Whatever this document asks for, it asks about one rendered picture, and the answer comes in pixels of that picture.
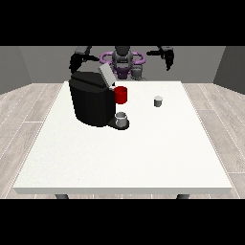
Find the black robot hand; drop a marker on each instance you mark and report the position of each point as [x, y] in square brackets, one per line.
[76, 62]
[169, 57]

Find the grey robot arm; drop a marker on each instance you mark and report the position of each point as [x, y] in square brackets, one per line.
[82, 49]
[166, 48]

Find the pale grey machine lid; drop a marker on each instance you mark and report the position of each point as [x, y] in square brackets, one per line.
[107, 74]

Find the black coffee machine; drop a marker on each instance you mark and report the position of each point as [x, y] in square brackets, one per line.
[91, 102]

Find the small grey coffee pod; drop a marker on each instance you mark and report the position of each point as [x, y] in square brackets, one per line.
[158, 102]

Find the red pod holder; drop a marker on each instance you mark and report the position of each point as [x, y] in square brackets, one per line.
[121, 95]

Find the grey robot trunk purple rings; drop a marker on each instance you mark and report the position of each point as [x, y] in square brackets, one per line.
[122, 59]

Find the small grey cup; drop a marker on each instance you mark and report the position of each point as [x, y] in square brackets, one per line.
[121, 120]

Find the dark table leg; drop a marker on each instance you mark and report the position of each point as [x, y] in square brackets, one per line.
[62, 196]
[183, 196]

